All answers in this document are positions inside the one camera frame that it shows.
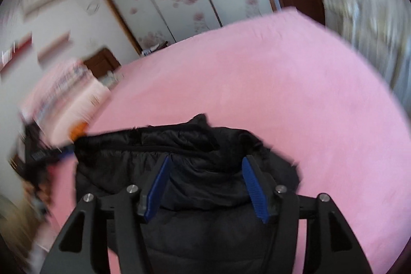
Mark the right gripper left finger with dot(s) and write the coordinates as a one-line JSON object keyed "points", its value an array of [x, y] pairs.
{"points": [[153, 189]]}

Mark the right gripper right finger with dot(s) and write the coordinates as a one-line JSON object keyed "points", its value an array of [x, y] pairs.
{"points": [[259, 190]]}

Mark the black puffer jacket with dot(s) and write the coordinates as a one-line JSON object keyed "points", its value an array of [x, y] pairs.
{"points": [[206, 222]]}

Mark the folded striped quilt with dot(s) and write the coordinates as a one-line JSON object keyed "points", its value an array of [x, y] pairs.
{"points": [[52, 86]]}

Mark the dark wooden headboard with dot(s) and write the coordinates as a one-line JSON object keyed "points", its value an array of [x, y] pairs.
{"points": [[102, 62]]}

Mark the pink bed blanket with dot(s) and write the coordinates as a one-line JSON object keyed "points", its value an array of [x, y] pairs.
{"points": [[304, 93]]}

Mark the beige lace covered furniture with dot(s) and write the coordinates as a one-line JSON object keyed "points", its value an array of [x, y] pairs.
{"points": [[380, 31]]}

